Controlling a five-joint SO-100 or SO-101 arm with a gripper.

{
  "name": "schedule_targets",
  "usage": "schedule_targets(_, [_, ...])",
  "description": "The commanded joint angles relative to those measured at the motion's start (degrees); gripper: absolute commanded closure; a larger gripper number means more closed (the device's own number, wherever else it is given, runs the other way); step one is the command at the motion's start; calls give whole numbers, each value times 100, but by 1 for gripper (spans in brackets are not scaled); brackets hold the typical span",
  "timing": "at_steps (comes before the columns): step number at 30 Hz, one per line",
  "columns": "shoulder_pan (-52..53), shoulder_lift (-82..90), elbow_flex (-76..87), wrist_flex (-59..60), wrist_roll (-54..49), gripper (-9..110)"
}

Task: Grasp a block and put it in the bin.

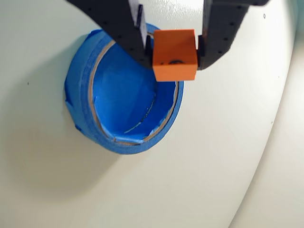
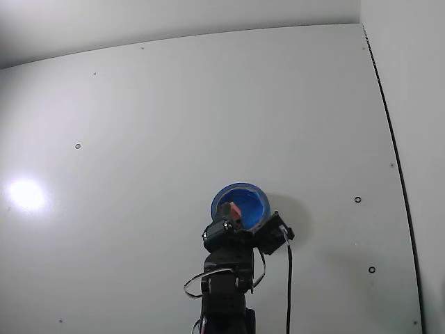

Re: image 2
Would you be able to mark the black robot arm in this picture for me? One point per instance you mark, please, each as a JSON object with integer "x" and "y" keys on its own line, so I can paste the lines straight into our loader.
{"x": 226, "y": 288}

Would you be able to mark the blue round bowl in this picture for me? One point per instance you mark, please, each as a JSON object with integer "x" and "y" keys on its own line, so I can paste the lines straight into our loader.
{"x": 255, "y": 208}

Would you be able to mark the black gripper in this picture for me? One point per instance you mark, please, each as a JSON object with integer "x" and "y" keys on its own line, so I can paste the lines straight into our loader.
{"x": 227, "y": 232}

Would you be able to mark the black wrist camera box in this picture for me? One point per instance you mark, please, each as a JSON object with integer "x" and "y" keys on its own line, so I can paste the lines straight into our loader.
{"x": 274, "y": 236}

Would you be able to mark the small pink cube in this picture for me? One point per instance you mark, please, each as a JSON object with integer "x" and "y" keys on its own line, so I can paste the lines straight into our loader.
{"x": 235, "y": 210}

